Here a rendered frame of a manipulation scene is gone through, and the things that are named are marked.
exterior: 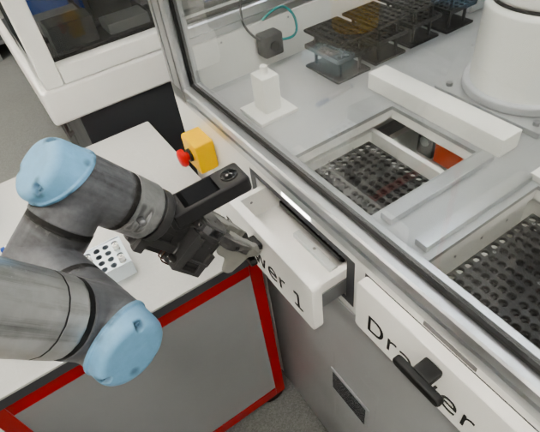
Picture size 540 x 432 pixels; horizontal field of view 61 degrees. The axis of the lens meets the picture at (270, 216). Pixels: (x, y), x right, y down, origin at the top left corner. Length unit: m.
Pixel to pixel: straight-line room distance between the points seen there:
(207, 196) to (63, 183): 0.18
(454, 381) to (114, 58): 1.14
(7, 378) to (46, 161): 0.52
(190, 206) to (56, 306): 0.25
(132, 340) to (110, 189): 0.18
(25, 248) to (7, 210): 0.73
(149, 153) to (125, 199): 0.72
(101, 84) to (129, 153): 0.23
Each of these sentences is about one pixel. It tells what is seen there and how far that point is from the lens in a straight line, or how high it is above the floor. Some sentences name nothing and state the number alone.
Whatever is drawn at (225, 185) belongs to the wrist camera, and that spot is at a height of 1.07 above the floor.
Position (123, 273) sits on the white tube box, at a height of 0.78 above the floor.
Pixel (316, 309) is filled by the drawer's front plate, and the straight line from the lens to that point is 0.69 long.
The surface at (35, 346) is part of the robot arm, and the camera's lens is 0.40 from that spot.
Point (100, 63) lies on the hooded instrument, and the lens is 1.38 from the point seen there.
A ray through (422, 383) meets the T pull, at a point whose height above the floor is 0.91.
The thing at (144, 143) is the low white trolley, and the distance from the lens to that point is 1.30.
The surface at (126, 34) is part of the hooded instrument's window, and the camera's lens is 1.40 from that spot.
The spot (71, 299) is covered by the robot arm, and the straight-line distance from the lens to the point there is 0.41.
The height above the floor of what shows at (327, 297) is 0.86.
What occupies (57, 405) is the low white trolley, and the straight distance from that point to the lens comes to 1.01.
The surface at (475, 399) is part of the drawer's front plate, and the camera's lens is 0.61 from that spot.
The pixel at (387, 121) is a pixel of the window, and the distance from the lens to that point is 0.50.
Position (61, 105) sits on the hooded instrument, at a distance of 1.39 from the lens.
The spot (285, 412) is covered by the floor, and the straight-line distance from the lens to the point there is 1.57.
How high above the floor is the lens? 1.46
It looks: 45 degrees down
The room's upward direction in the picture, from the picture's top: 9 degrees counter-clockwise
